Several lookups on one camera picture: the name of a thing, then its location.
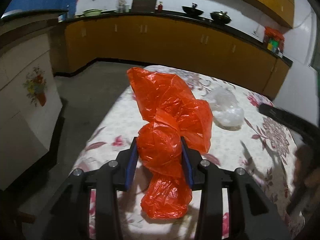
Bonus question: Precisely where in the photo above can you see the red bag of bottles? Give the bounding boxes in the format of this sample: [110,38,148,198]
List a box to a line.
[263,26,285,54]

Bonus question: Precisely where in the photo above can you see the black wok with lid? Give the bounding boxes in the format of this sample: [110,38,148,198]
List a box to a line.
[210,11,232,24]

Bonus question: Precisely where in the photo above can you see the green enamel pot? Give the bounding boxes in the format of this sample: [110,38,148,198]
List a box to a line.
[83,9,102,17]

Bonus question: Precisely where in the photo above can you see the clear plastic bag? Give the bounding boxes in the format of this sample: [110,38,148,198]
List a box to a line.
[205,87,245,128]

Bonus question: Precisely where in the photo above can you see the white counter with flower decal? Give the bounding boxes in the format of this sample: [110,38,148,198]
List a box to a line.
[1,9,65,190]

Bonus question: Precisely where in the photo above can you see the black wok with handle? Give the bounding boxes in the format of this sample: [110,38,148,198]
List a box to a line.
[182,3,204,17]

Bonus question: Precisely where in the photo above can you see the red plastic bag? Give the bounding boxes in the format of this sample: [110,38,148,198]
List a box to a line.
[127,67,213,219]

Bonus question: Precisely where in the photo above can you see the right hand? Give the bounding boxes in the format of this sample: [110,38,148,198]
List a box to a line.
[286,144,319,217]

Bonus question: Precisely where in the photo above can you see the lower orange kitchen cabinets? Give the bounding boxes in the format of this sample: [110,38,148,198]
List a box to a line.
[49,15,292,99]

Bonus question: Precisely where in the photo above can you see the red bottle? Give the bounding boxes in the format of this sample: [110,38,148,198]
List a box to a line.
[157,1,163,12]

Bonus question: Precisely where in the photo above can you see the glass jar on counter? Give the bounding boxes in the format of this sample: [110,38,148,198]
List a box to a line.
[117,0,130,13]

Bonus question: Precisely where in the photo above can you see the dark cutting board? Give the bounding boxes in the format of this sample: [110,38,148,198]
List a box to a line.
[131,0,157,13]

